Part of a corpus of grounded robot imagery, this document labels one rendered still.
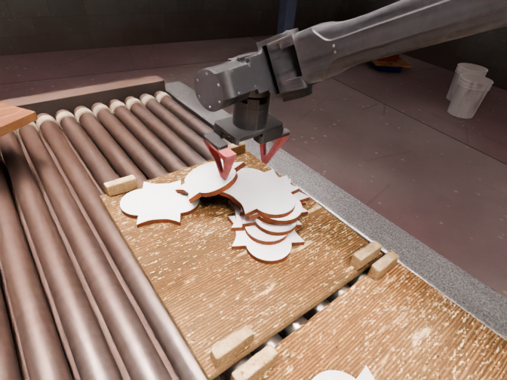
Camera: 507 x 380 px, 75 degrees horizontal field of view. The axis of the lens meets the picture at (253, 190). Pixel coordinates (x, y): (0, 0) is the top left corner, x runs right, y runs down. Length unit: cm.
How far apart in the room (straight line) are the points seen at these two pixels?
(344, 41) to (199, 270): 38
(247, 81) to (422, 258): 44
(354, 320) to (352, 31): 37
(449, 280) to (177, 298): 45
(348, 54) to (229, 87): 15
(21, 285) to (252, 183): 39
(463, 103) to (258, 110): 360
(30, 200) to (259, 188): 45
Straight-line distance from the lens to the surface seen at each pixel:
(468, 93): 401
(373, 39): 39
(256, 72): 48
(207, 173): 65
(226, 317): 50
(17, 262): 66
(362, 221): 71
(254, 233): 57
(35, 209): 75
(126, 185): 70
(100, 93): 115
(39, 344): 55
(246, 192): 59
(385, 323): 54
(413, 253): 69
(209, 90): 47
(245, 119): 54
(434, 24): 36
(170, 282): 53
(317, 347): 49
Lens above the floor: 136
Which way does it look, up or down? 38 degrees down
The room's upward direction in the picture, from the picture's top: 5 degrees clockwise
